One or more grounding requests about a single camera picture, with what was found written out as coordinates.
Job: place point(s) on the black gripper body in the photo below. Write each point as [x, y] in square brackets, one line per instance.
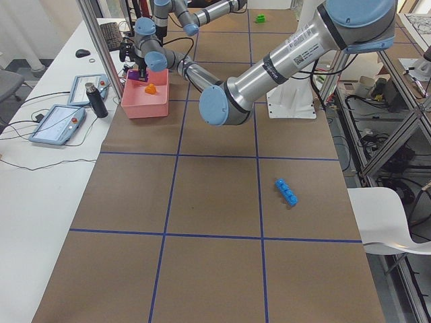
[141, 64]

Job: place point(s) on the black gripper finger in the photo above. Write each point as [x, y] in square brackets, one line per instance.
[142, 74]

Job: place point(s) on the purple toy block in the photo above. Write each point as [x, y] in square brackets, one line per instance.
[132, 74]

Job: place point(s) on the orange toy block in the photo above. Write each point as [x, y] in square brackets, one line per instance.
[151, 89]

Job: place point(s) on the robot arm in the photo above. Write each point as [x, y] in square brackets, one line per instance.
[190, 22]
[360, 26]

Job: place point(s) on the pink plastic box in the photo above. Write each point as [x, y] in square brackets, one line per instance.
[146, 99]

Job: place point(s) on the black keyboard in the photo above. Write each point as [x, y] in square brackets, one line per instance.
[111, 35]

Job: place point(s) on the black water bottle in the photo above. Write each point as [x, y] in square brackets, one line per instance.
[96, 101]

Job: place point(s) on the black computer mouse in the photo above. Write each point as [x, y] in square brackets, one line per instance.
[81, 53]

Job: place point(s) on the near blue teach pendant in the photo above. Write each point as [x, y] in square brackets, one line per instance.
[58, 125]

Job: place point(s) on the green toy block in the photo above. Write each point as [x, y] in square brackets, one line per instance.
[260, 19]

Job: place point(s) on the brown paper table cover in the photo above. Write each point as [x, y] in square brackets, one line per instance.
[182, 222]

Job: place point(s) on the long blue toy block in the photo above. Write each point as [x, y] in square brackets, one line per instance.
[286, 192]

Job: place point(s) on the white chair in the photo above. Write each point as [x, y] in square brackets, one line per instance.
[382, 222]

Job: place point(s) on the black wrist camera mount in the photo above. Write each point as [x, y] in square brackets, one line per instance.
[127, 50]

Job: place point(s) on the aluminium frame post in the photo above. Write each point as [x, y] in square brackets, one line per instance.
[91, 22]

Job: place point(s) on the white camera stand column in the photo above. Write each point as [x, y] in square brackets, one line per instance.
[294, 98]

